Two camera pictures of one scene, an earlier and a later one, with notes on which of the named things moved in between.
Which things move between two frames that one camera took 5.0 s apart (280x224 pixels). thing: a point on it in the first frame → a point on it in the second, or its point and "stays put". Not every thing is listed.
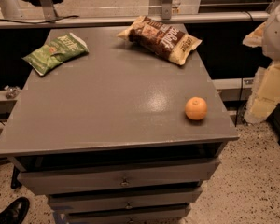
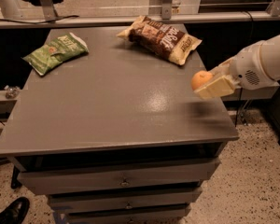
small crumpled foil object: x=11 y=91 stays put
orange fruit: x=196 y=108 → x=200 y=77
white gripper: x=278 y=35 → x=247 y=66
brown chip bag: x=161 y=39 stays put
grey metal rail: x=168 y=20 stays put
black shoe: x=14 y=213 stays put
